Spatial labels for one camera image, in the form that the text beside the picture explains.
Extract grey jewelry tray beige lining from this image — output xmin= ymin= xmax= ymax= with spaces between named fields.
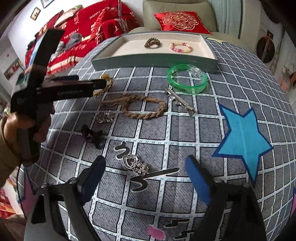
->
xmin=91 ymin=32 xmax=219 ymax=74

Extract beige green armchair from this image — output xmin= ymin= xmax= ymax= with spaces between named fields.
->
xmin=127 ymin=0 xmax=255 ymax=54

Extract white washing machine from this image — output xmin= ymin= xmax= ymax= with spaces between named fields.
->
xmin=255 ymin=22 xmax=285 ymax=67

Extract dark grey garment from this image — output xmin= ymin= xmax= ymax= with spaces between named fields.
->
xmin=65 ymin=32 xmax=84 ymax=51

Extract red embroidered cushion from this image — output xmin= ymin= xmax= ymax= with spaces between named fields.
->
xmin=154 ymin=12 xmax=212 ymax=35

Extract black claw hair clip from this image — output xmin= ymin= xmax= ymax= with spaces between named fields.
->
xmin=81 ymin=124 xmax=104 ymax=149

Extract person's left forearm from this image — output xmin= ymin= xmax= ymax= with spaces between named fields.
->
xmin=0 ymin=130 xmax=27 ymax=187

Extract silver heart brooch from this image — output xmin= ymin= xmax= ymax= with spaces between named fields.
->
xmin=122 ymin=154 xmax=151 ymax=178

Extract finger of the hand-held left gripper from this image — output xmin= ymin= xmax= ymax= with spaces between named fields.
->
xmin=54 ymin=86 xmax=107 ymax=101
xmin=47 ymin=75 xmax=108 ymax=90

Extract red blanket covered sofa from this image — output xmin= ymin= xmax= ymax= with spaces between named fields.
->
xmin=24 ymin=0 xmax=141 ymax=76

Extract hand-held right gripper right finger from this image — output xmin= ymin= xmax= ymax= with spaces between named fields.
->
xmin=185 ymin=155 xmax=270 ymax=241

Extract green translucent bangle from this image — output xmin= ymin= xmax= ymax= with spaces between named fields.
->
xmin=167 ymin=64 xmax=208 ymax=94

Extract silver rhinestone hair clip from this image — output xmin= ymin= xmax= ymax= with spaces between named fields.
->
xmin=165 ymin=87 xmax=196 ymax=116

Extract pink clothes hangers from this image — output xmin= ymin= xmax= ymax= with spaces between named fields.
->
xmin=277 ymin=66 xmax=296 ymax=93

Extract silver flexible lamp pole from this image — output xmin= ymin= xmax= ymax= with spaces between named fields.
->
xmin=117 ymin=0 xmax=130 ymax=33

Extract printed photo pillow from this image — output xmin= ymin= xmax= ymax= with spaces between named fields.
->
xmin=54 ymin=7 xmax=81 ymax=27

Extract pale blue curtain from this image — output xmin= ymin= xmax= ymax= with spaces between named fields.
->
xmin=208 ymin=0 xmax=245 ymax=40

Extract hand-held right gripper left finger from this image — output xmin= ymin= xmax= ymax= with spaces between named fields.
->
xmin=24 ymin=155 xmax=107 ymax=241

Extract small wall picture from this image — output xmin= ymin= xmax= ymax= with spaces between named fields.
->
xmin=3 ymin=58 xmax=23 ymax=80

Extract pink yellow bead bracelet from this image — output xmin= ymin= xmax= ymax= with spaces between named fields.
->
xmin=169 ymin=41 xmax=193 ymax=53

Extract person's left hand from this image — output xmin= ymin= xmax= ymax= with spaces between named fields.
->
xmin=1 ymin=104 xmax=56 ymax=145

